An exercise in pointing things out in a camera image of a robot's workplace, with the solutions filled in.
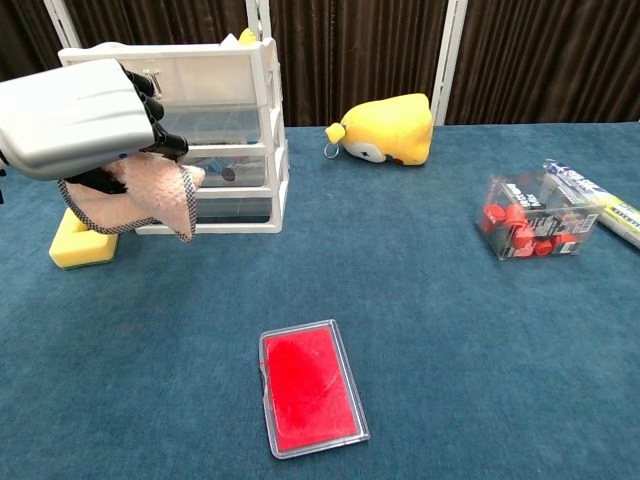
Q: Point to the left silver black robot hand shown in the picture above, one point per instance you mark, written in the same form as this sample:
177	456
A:
75	120

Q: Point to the pink knitted cloth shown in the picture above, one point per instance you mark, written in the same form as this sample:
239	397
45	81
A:
155	200

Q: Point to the white plastic drawer unit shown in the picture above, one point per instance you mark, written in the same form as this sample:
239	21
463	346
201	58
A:
225	75

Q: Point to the clear box with red caps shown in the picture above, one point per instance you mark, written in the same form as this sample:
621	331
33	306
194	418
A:
535	220

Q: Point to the yellow sponge with square hole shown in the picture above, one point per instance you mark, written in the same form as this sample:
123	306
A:
85	252

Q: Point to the small yellow toy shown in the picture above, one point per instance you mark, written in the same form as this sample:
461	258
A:
247	37

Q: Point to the dark brown curtain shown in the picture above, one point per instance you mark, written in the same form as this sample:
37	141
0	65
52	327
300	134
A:
350	55

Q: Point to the yellow plush toy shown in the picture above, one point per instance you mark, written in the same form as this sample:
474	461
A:
395	130

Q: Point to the red ink pad clear case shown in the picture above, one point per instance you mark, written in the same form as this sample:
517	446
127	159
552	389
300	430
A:
310	390

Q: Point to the plastic wrap roll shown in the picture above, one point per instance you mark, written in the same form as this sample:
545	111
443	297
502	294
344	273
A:
615	205

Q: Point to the white frame post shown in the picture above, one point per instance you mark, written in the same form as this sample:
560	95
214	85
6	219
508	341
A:
62	22
257	17
447	60

